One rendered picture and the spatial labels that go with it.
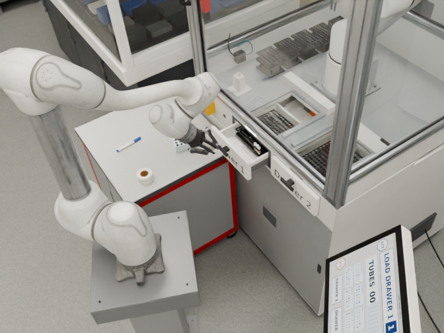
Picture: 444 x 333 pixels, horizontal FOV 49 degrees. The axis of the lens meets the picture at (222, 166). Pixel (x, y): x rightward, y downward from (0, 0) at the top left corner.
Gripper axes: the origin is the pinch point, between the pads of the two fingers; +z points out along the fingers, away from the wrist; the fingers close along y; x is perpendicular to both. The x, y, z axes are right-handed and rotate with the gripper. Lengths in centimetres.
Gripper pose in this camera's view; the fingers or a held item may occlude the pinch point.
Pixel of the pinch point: (216, 150)
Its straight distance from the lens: 210.7
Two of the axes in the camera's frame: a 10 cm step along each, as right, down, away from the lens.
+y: 6.5, -7.5, -1.4
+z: 5.3, 3.0, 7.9
